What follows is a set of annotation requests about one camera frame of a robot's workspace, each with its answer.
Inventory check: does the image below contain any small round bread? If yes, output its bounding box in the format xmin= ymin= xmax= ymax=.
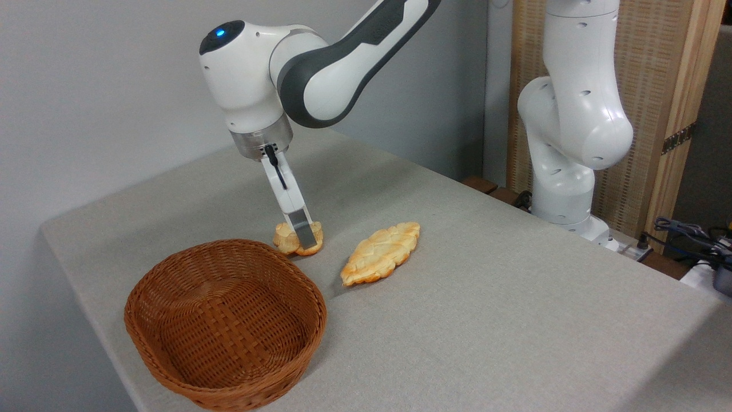
xmin=272 ymin=221 xmax=324 ymax=257

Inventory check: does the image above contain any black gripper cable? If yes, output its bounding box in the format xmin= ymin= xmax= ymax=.
xmin=264 ymin=144 xmax=289 ymax=191

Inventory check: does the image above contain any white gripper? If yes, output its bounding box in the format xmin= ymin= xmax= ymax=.
xmin=261 ymin=150 xmax=321 ymax=251

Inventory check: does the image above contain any black cable bundle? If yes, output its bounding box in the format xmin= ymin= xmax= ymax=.
xmin=654 ymin=216 xmax=732 ymax=265

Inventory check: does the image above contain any long braided bread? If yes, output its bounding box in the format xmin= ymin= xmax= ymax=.
xmin=340 ymin=221 xmax=421 ymax=287

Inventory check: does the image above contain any dark metal screen hinge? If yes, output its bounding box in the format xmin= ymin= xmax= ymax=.
xmin=661 ymin=121 xmax=697 ymax=156

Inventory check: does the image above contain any woven wooden folding screen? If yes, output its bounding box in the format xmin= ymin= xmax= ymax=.
xmin=506 ymin=0 xmax=727 ymax=256

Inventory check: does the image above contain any brown wicker basket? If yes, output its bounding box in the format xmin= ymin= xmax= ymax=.
xmin=124 ymin=239 xmax=328 ymax=412

